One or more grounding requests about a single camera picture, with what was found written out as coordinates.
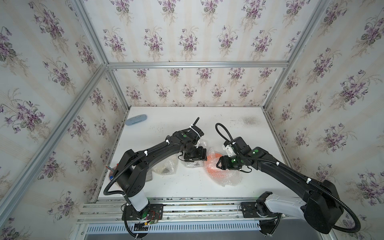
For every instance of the middle bubble wrapped plate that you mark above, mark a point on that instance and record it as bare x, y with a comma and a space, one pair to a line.
196, 164

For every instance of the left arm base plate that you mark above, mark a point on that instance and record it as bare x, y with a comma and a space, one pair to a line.
152, 212

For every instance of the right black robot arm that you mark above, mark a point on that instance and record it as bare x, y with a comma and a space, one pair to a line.
319, 204

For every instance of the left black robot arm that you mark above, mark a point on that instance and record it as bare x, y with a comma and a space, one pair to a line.
129, 176

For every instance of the aluminium front rail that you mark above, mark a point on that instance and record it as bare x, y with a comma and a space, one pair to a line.
110, 210

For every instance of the grey flat block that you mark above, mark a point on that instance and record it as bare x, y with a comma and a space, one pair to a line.
149, 178

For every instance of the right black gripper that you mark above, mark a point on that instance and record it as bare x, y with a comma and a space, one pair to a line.
224, 163

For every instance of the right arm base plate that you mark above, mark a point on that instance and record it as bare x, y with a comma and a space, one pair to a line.
256, 210

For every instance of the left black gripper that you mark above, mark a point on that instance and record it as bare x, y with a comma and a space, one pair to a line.
202, 155

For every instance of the bubble wrapped plate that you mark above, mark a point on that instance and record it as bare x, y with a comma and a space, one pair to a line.
196, 164
168, 166

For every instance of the left bubble wrapped plate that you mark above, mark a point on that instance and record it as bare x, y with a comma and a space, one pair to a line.
168, 166

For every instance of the pink pen cup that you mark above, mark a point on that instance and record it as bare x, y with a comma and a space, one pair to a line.
111, 172

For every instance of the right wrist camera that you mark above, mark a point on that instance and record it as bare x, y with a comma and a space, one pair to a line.
230, 149

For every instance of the bubble wrap around orange plate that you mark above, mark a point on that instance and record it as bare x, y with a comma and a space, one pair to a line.
234, 179

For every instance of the white vented panel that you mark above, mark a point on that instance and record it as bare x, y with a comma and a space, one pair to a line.
176, 227

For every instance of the orange dinner plate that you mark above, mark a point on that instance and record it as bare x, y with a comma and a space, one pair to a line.
210, 167

